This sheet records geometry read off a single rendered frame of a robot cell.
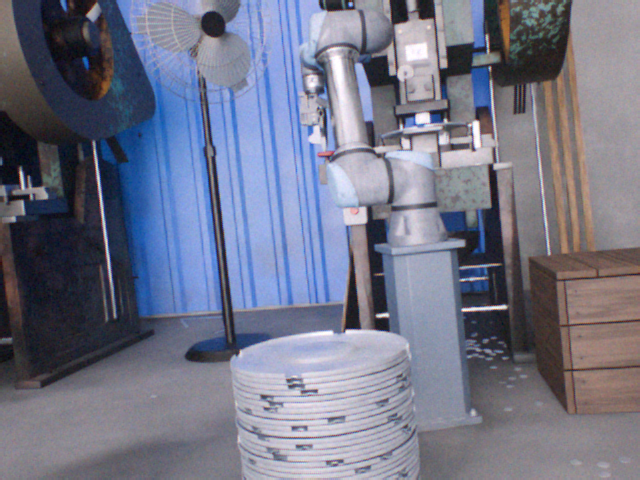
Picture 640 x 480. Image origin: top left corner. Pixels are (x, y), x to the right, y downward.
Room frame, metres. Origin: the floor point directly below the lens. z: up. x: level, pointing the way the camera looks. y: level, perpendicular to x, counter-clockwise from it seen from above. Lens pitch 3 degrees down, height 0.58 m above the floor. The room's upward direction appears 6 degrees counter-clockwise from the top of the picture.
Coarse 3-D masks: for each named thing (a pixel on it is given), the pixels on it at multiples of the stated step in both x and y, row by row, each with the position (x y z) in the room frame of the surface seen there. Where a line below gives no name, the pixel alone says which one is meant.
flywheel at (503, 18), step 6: (498, 0) 2.67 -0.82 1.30; (504, 0) 2.65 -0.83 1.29; (498, 6) 2.68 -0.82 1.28; (504, 6) 2.65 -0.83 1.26; (498, 12) 2.69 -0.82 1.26; (504, 12) 2.64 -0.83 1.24; (504, 18) 2.64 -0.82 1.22; (504, 24) 2.63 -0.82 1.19; (504, 30) 2.61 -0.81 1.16; (504, 36) 2.60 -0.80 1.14; (504, 42) 2.58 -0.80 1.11; (504, 48) 2.59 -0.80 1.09; (504, 54) 2.61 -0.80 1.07
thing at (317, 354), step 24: (312, 336) 1.21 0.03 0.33; (360, 336) 1.16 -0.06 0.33; (384, 336) 1.14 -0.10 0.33; (240, 360) 1.07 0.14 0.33; (264, 360) 1.06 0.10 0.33; (288, 360) 1.03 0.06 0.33; (312, 360) 1.01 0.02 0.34; (336, 360) 1.01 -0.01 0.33; (360, 360) 0.99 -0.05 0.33; (384, 360) 0.96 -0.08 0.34
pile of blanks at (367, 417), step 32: (256, 384) 0.96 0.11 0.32; (288, 384) 0.96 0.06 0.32; (320, 384) 0.92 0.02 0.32; (352, 384) 0.93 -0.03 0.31; (384, 384) 0.96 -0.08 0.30; (256, 416) 0.99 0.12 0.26; (288, 416) 0.94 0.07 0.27; (320, 416) 0.93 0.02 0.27; (352, 416) 0.93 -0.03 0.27; (384, 416) 0.95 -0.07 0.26; (256, 448) 0.98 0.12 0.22; (288, 448) 0.94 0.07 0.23; (320, 448) 0.93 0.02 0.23; (352, 448) 0.93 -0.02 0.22; (384, 448) 0.95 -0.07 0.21; (416, 448) 1.03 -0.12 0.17
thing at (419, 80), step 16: (400, 32) 2.35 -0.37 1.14; (416, 32) 2.35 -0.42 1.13; (432, 32) 2.34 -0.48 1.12; (400, 48) 2.36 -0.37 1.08; (416, 48) 2.35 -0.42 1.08; (432, 48) 2.34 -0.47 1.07; (400, 64) 2.36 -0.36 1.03; (416, 64) 2.35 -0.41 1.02; (432, 64) 2.34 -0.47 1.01; (400, 80) 2.36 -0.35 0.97; (416, 80) 2.32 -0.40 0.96; (432, 80) 2.31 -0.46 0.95; (400, 96) 2.36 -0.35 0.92; (416, 96) 2.32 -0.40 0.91; (432, 96) 2.31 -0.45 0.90
